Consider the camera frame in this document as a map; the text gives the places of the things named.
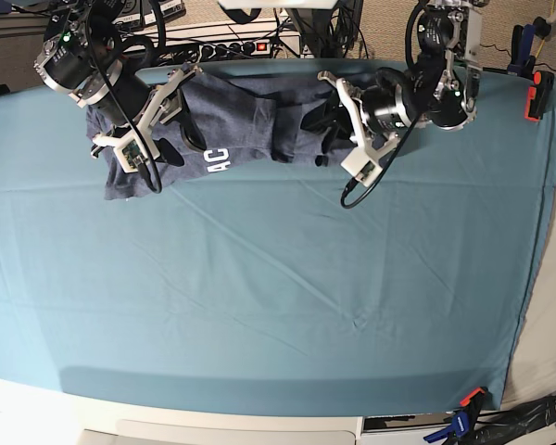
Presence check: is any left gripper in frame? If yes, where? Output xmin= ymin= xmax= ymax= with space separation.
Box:
xmin=300 ymin=69 xmax=431 ymax=167

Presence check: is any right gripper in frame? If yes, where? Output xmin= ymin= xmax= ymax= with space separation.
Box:
xmin=90 ymin=63 xmax=207 ymax=167

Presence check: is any blue-grey heather T-shirt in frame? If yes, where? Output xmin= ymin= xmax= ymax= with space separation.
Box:
xmin=83 ymin=71 xmax=367 ymax=203

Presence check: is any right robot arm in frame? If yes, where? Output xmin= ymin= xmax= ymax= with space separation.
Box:
xmin=34 ymin=1 xmax=206 ymax=173

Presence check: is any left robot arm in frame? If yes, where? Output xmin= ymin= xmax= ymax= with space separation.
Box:
xmin=300 ymin=1 xmax=483 ymax=174

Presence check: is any teal table cloth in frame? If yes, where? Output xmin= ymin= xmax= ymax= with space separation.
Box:
xmin=0 ymin=72 xmax=556 ymax=416

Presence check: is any blue clamp upper right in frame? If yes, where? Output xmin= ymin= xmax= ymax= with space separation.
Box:
xmin=507 ymin=24 xmax=536 ymax=79

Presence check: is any orange black clamp upper right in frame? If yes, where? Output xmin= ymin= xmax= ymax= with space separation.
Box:
xmin=524 ymin=70 xmax=555 ymax=122

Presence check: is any orange blue clamp bottom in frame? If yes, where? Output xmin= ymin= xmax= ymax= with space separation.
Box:
xmin=423 ymin=387 xmax=488 ymax=444

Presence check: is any black plastic bag bottom right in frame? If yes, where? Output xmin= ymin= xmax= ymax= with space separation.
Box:
xmin=468 ymin=396 xmax=556 ymax=445

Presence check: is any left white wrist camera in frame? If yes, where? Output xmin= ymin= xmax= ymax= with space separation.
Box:
xmin=341 ymin=146 xmax=383 ymax=187

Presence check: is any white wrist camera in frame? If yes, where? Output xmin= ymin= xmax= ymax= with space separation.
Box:
xmin=110 ymin=133 xmax=160 ymax=173
xmin=341 ymin=146 xmax=383 ymax=187

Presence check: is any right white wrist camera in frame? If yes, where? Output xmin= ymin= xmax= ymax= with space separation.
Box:
xmin=110 ymin=133 xmax=160 ymax=173

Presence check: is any black camera cable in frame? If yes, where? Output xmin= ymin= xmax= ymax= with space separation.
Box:
xmin=85 ymin=0 xmax=168 ymax=195
xmin=340 ymin=4 xmax=441 ymax=210

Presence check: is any white power strip red switch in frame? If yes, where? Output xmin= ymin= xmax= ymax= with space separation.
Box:
xmin=157 ymin=34 xmax=302 ymax=64

